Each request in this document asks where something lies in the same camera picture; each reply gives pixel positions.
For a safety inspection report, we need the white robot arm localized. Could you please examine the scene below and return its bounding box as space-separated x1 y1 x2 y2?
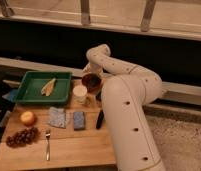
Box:
84 44 166 171

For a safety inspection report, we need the red-brown bowl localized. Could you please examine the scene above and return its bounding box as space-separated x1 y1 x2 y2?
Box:
81 73 102 92

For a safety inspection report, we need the white cup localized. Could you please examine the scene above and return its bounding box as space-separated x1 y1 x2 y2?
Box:
73 85 87 104

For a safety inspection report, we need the blue sponge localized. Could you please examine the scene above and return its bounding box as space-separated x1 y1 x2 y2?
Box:
73 111 85 130

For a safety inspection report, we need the light blue cloth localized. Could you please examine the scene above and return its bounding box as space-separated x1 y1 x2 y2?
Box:
48 107 66 128

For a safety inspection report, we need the green plastic tray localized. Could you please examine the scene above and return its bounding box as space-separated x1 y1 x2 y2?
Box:
14 71 72 105

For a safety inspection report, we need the silver fork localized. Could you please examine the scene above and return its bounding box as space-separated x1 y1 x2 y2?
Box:
45 130 51 161

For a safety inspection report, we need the yellow apple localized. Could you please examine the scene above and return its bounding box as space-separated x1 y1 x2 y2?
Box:
20 111 36 126

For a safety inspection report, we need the blue object beside tray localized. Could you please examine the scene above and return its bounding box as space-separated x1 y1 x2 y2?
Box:
4 89 18 102

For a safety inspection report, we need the bunch of dark grapes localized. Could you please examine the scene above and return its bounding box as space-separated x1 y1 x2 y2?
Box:
6 127 39 148

